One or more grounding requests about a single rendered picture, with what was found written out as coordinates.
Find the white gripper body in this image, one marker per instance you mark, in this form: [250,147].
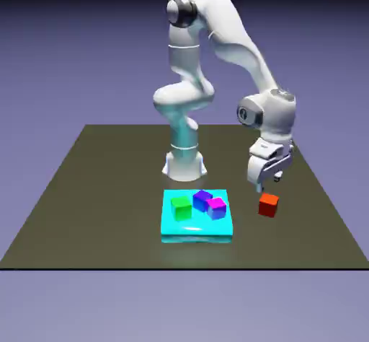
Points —
[255,170]

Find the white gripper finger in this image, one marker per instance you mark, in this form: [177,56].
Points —
[259,187]
[277,177]

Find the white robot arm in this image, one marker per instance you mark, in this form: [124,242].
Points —
[184,59]

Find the small red cube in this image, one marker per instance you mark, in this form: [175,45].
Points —
[268,207]

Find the small magenta cube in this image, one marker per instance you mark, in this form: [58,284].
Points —
[216,209]

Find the small blue cube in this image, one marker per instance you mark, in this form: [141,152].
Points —
[199,201]

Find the small green cube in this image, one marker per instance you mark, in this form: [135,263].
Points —
[181,209]

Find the large cyan box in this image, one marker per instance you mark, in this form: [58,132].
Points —
[196,228]

